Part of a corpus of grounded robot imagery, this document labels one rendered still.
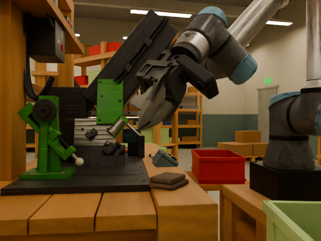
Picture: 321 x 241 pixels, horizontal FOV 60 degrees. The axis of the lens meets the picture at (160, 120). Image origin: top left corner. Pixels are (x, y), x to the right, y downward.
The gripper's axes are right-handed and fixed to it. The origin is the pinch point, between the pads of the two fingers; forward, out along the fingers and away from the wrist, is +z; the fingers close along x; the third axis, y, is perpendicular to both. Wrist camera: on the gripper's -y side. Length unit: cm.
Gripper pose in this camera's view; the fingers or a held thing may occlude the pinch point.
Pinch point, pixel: (145, 124)
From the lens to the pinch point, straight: 51.1
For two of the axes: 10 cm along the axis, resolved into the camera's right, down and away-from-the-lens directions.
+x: -3.3, -6.6, -6.7
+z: -5.0, 7.3, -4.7
